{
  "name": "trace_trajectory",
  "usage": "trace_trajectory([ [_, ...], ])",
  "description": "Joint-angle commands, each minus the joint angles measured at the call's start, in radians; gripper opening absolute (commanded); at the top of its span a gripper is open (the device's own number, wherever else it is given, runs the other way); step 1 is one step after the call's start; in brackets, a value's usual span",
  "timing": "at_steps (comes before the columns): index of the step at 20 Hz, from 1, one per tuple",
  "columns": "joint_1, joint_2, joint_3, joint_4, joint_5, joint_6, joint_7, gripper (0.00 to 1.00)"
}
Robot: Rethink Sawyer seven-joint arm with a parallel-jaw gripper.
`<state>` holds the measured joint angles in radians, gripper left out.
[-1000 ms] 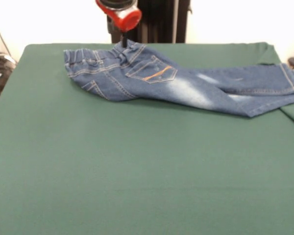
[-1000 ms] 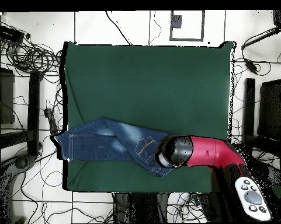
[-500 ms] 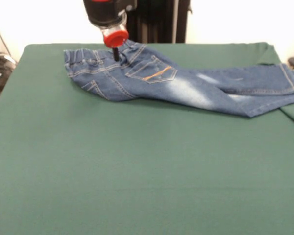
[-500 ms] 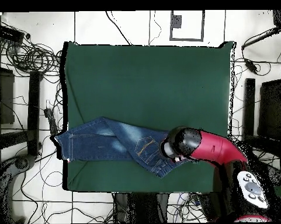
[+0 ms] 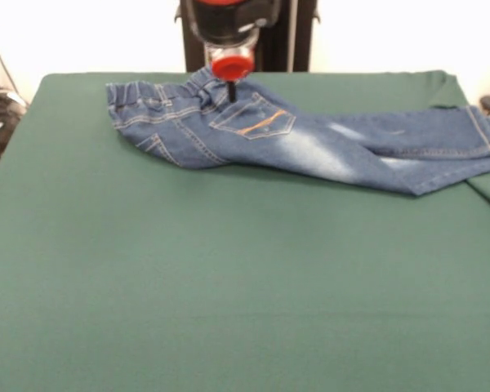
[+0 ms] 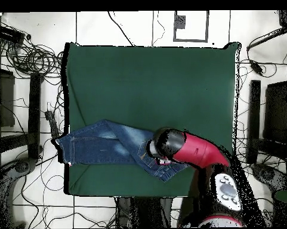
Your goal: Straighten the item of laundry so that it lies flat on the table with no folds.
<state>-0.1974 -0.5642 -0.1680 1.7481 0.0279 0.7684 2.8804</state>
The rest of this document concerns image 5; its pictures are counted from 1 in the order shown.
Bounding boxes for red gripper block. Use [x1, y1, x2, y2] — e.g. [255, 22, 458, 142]
[211, 56, 256, 103]

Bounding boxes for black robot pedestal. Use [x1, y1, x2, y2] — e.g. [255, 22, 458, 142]
[174, 0, 322, 74]

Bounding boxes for blue denim jeans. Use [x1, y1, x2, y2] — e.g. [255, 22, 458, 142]
[105, 66, 490, 198]

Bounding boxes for dark green table cloth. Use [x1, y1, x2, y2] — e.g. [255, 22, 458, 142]
[0, 69, 490, 392]

